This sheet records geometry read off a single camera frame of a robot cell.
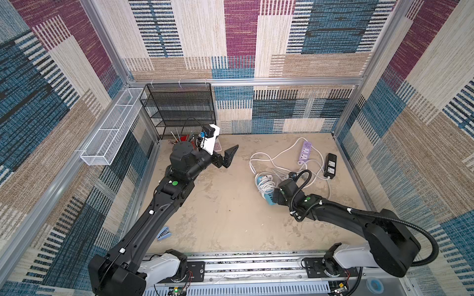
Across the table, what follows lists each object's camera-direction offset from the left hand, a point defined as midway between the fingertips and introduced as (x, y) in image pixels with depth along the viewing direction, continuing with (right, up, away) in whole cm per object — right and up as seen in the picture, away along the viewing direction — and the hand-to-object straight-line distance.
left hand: (227, 139), depth 67 cm
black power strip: (+52, -14, +33) cm, 63 cm away
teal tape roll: (+55, -55, +3) cm, 78 cm away
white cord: (+17, -19, +24) cm, 35 cm away
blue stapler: (-28, -40, +14) cm, 51 cm away
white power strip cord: (+33, -3, +45) cm, 55 cm away
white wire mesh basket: (-48, -3, +4) cm, 48 cm away
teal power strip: (+18, -25, +21) cm, 38 cm away
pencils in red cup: (-30, +5, +37) cm, 48 cm away
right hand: (+26, -26, +23) cm, 43 cm away
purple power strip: (+42, -4, +41) cm, 59 cm away
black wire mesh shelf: (-34, +22, +40) cm, 58 cm away
